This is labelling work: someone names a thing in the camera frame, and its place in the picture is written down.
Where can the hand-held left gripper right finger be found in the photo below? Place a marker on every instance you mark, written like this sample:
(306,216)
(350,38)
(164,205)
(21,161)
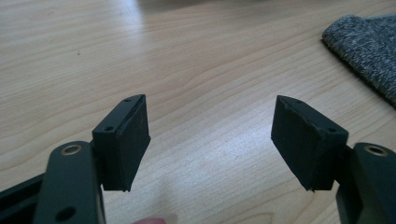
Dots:
(306,146)

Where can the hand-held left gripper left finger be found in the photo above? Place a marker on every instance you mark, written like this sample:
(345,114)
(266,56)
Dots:
(124,146)

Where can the grey fuzzy cloth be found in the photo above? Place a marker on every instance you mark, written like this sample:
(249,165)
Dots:
(370,49)

